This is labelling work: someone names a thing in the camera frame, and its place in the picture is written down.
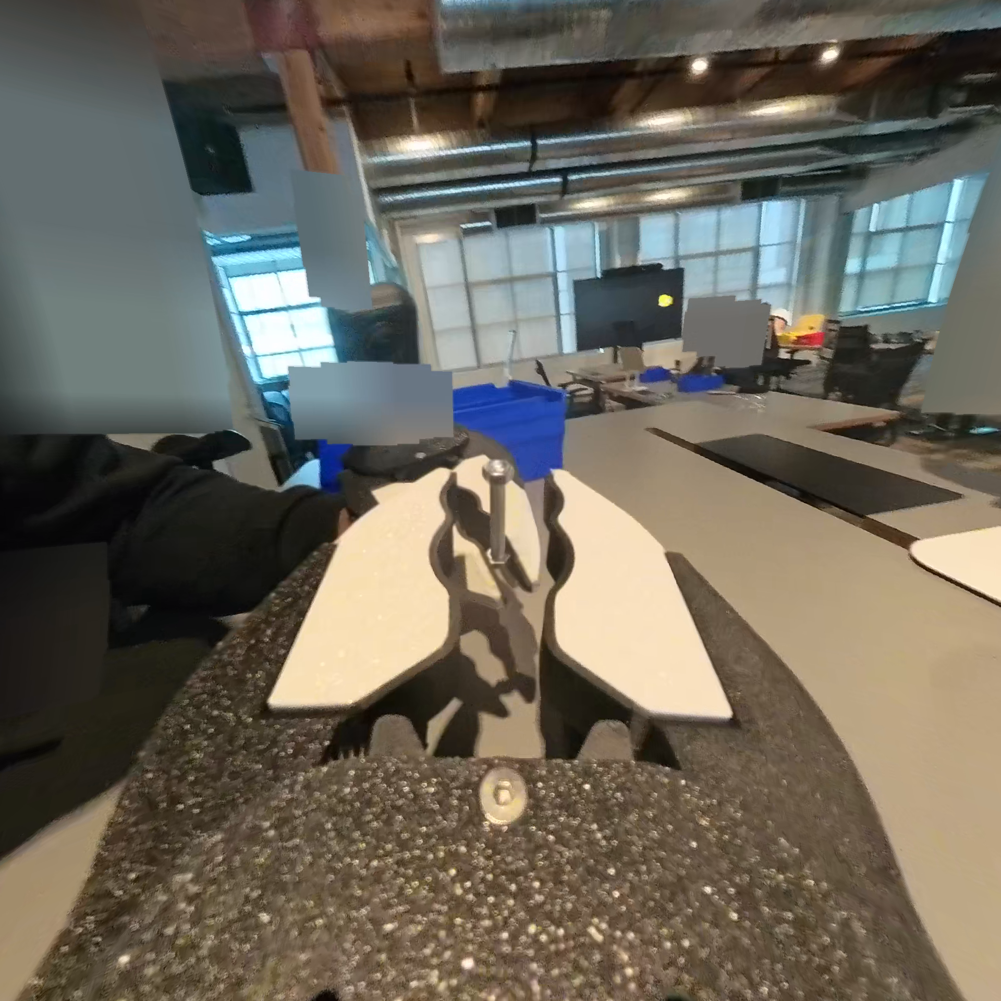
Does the black office chair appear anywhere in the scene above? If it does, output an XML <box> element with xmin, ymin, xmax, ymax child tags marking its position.
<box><xmin>535</xmin><ymin>360</ymin><xmax>605</xmax><ymax>417</ymax></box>
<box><xmin>825</xmin><ymin>324</ymin><xmax>925</xmax><ymax>409</ymax></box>
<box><xmin>727</xmin><ymin>344</ymin><xmax>812</xmax><ymax>394</ymax></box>

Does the metal bolt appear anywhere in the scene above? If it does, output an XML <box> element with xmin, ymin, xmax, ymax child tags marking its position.
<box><xmin>481</xmin><ymin>460</ymin><xmax>515</xmax><ymax>566</ymax></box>

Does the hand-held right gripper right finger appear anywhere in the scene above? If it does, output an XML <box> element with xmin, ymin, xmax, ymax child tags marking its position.
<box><xmin>542</xmin><ymin>468</ymin><xmax>735</xmax><ymax>722</ymax></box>

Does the black TV monitor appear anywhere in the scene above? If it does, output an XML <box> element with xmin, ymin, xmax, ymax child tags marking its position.
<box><xmin>573</xmin><ymin>266</ymin><xmax>686</xmax><ymax>353</ymax></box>

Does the blue plastic tote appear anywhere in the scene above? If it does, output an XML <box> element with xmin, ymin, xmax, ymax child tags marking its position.
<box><xmin>316</xmin><ymin>382</ymin><xmax>568</xmax><ymax>494</ymax></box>

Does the white base board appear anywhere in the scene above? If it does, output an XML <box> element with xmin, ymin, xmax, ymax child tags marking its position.
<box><xmin>909</xmin><ymin>528</ymin><xmax>1001</xmax><ymax>607</ymax></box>

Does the black table mat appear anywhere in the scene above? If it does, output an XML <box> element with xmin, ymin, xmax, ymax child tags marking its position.
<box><xmin>696</xmin><ymin>434</ymin><xmax>963</xmax><ymax>519</ymax></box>

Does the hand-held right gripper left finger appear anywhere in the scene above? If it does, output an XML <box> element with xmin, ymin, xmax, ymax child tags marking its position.
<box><xmin>267</xmin><ymin>469</ymin><xmax>462</xmax><ymax>714</ymax></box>

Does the black wall speaker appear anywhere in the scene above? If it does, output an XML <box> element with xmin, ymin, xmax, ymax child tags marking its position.
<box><xmin>186</xmin><ymin>117</ymin><xmax>253</xmax><ymax>197</ymax></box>

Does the silver ceiling duct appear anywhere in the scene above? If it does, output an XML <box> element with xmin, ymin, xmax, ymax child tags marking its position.
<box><xmin>363</xmin><ymin>109</ymin><xmax>869</xmax><ymax>192</ymax></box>

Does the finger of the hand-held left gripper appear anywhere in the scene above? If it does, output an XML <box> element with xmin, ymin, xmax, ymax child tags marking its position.
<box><xmin>508</xmin><ymin>477</ymin><xmax>559</xmax><ymax>591</ymax></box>
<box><xmin>456</xmin><ymin>461</ymin><xmax>503</xmax><ymax>602</ymax></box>

